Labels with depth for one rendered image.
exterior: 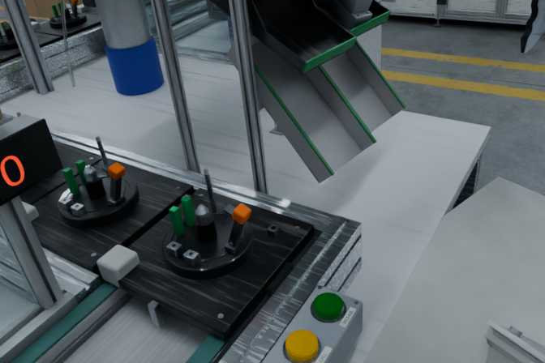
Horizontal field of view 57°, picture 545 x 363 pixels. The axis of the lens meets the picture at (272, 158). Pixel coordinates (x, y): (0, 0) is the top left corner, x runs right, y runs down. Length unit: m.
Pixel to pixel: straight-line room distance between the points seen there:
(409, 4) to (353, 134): 3.92
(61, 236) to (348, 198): 0.55
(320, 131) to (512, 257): 0.39
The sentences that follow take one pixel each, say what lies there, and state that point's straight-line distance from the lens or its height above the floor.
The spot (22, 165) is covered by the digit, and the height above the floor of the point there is 1.20.
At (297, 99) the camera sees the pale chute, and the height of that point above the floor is 1.09.
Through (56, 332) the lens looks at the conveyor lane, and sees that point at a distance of 0.80.
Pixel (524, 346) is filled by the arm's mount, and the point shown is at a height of 1.09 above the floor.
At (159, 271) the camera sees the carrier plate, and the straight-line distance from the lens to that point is 0.78.
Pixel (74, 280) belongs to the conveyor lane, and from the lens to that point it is 0.85.
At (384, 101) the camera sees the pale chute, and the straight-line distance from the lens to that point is 1.07.
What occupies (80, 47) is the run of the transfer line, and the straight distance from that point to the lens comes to 2.03.
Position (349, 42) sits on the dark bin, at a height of 1.20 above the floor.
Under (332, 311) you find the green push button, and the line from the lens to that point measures 0.69.
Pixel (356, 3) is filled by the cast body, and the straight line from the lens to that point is 0.91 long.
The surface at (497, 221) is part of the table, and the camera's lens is 1.03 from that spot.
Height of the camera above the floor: 1.49
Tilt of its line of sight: 32 degrees down
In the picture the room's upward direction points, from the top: 6 degrees counter-clockwise
